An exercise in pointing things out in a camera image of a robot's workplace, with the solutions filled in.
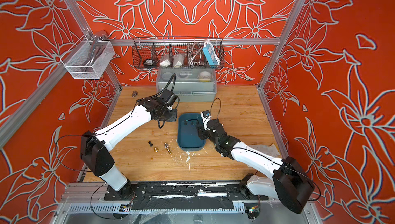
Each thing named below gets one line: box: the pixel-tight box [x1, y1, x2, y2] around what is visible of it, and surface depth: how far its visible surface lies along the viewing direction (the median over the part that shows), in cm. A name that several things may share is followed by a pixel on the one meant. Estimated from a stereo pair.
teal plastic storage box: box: [176, 112, 206, 152], surface depth 94 cm
